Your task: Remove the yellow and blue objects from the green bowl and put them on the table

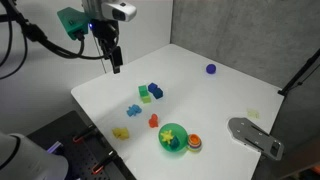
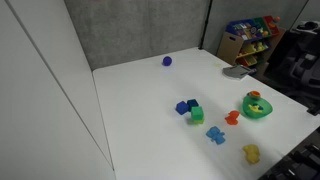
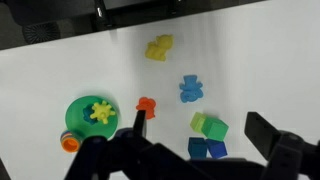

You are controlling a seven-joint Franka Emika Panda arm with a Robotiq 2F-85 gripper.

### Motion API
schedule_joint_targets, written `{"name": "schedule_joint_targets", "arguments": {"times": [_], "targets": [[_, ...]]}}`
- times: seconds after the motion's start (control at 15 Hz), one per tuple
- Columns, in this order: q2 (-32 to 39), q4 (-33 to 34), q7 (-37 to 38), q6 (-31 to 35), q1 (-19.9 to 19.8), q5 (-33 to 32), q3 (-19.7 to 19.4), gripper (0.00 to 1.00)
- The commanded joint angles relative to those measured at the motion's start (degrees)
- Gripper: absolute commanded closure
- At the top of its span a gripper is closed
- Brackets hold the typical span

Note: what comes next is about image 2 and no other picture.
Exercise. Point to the green bowl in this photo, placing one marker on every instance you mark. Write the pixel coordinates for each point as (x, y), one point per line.
(258, 113)

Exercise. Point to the green storage bin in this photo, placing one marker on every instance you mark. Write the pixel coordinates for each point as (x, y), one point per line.
(259, 23)

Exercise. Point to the small red storage bin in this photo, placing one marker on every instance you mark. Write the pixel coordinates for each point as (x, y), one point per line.
(247, 61)

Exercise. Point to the blue cube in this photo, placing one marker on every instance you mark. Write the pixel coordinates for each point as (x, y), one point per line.
(181, 108)

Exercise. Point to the orange ringed toy cup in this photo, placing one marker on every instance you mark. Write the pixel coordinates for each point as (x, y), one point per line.
(255, 95)

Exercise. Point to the black vertical pole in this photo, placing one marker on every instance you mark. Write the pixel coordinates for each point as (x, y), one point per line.
(205, 24)

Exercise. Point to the wooden toy shelf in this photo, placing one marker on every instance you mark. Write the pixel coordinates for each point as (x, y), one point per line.
(230, 45)

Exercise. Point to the black office chair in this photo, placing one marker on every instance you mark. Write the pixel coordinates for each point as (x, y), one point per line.
(296, 63)

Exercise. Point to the yellow animal toy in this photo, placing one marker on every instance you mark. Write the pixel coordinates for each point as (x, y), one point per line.
(251, 153)

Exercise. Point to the orange toy figure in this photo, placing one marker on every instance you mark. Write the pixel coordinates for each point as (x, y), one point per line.
(276, 20)

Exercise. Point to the orange animal toy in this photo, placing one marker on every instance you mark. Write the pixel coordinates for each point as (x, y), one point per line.
(232, 118)

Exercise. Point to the grey flat device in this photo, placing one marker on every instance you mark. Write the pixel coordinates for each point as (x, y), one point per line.
(236, 72)

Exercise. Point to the purple ball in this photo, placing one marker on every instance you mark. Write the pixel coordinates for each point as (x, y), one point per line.
(167, 61)

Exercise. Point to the blue storage bin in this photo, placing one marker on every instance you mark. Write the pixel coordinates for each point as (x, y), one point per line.
(240, 29)

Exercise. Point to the black equipment frame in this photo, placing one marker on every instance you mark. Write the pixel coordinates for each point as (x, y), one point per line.
(295, 161)

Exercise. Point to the yellow toy piece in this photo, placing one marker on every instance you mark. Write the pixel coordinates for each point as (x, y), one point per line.
(256, 108)

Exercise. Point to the yellow-green flat block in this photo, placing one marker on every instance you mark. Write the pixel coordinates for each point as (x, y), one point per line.
(198, 121)

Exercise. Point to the dark teal cube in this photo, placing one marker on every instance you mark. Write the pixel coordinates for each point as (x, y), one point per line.
(193, 103)

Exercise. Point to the green cube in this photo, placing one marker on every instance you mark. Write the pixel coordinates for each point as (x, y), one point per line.
(197, 113)

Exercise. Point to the yellow storage bin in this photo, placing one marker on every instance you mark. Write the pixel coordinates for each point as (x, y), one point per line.
(253, 48)

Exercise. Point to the light blue animal toy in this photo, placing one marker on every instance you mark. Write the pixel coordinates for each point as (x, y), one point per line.
(216, 135)

